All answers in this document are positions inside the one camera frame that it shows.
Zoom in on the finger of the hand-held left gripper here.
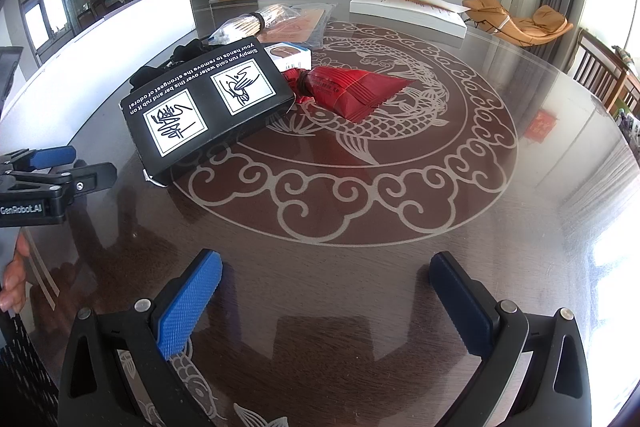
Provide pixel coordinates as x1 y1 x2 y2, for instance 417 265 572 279
0 162 118 198
0 146 77 174

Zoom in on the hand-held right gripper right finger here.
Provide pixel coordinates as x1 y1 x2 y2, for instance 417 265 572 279
429 251 593 427

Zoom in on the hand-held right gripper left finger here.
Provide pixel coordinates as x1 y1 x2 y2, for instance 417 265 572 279
57 248 223 427

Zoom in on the black box with white pictures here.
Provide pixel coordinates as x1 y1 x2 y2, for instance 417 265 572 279
119 36 296 186

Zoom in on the clear plastic packet tan card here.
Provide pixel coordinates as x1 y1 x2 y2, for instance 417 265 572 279
257 2 335 48

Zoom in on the person's left hand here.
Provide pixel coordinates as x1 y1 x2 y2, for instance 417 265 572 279
0 232 31 314

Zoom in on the dark flat screen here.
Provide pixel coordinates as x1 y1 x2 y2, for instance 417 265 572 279
0 47 24 118

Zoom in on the large white board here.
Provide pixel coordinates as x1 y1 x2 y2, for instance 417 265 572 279
0 0 197 124

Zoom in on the black fabric item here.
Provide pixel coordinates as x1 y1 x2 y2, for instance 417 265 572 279
129 38 212 88

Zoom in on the black perforated panel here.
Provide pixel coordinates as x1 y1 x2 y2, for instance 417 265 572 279
0 309 60 427

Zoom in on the red paper sheet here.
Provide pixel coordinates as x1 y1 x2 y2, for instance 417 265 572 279
523 111 557 144

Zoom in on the bagged bundle of wooden sticks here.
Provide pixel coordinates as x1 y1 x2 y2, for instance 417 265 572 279
209 4 301 46

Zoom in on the small white and blue box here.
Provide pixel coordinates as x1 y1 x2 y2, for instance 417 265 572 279
264 43 312 72

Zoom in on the red tied plastic packet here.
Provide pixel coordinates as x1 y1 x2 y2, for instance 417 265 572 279
282 67 414 126

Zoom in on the wooden slatted chair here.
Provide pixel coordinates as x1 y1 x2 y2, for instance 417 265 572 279
570 27 632 108

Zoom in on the orange lounge chair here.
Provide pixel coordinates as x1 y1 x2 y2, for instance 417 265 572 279
462 0 575 48

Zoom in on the white flat box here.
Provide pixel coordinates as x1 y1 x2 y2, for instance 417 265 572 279
349 0 469 39

